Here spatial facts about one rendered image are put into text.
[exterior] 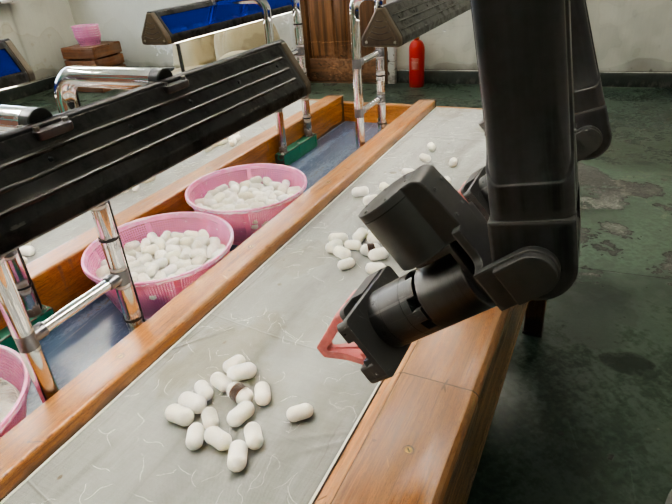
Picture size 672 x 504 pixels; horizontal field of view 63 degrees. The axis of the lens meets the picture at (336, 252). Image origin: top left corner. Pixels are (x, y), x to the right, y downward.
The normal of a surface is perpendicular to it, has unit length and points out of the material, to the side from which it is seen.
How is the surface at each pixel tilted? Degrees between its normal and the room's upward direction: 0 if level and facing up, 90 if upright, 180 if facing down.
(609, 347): 0
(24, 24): 90
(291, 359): 0
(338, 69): 90
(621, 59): 88
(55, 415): 0
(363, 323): 51
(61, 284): 90
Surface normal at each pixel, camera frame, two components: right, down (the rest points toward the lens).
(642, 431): -0.07, -0.87
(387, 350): 0.65, -0.42
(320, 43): -0.36, 0.48
